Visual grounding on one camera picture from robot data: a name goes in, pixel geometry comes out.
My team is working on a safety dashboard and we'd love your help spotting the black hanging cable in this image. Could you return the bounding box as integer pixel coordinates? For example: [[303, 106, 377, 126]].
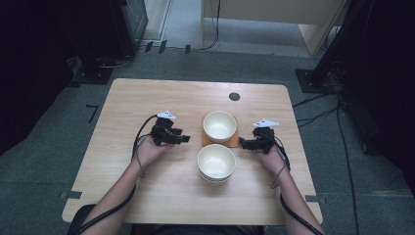
[[199, 0, 222, 52]]

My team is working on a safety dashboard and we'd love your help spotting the orange square mat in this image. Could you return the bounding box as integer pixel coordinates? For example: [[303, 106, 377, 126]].
[[201, 115, 241, 149]]

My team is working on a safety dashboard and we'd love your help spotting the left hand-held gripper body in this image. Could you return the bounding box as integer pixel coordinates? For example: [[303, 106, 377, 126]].
[[150, 110, 180, 147]]

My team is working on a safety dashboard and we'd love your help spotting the person's left hand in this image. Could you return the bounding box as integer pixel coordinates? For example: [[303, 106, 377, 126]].
[[131, 134, 174, 170]]

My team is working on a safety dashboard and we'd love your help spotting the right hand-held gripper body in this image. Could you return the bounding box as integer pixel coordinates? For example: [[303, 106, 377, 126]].
[[252, 117, 281, 155]]

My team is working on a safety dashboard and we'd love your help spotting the black chair seat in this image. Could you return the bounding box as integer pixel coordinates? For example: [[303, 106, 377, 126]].
[[67, 204, 98, 235]]

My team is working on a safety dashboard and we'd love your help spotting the dark curtain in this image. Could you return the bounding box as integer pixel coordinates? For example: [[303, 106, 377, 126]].
[[0, 0, 114, 157], [339, 0, 415, 199]]

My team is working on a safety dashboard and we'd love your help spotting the cream ceramic bowl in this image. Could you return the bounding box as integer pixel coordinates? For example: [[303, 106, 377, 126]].
[[202, 110, 239, 144], [199, 170, 235, 184], [196, 143, 237, 181]]

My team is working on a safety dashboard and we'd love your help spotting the black stand base plate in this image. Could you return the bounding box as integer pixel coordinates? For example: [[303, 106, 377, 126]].
[[71, 66, 115, 86], [295, 68, 338, 95]]

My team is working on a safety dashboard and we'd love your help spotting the long black floor cable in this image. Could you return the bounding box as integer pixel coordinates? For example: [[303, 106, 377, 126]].
[[335, 101, 360, 235]]

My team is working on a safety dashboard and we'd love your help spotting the grey tape strip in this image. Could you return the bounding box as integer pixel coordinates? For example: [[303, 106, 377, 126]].
[[304, 194, 328, 207], [58, 190, 83, 201]]

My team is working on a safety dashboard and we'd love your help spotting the black metal stand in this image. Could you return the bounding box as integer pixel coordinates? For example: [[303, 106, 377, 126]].
[[308, 0, 365, 86]]

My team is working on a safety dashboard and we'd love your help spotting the light wooden desk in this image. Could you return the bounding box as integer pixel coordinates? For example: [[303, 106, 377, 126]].
[[200, 0, 347, 59]]

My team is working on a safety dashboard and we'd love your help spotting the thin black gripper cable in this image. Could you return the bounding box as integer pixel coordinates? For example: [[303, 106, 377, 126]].
[[270, 163, 289, 190], [134, 138, 147, 179]]

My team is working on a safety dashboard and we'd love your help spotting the thin black left gripper cable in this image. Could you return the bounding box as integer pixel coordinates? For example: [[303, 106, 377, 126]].
[[134, 138, 147, 179]]

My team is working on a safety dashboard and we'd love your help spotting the thin black right gripper cable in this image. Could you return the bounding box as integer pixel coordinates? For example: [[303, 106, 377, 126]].
[[270, 163, 289, 190]]

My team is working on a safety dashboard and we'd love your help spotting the looped floor cable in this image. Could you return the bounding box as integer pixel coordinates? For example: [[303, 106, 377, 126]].
[[96, 54, 134, 70]]

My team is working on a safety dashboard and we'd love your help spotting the dark cabinet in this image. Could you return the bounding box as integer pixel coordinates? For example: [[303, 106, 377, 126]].
[[109, 0, 150, 59]]

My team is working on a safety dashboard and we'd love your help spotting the person's right hand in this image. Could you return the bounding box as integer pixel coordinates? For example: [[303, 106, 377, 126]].
[[254, 144, 291, 176]]

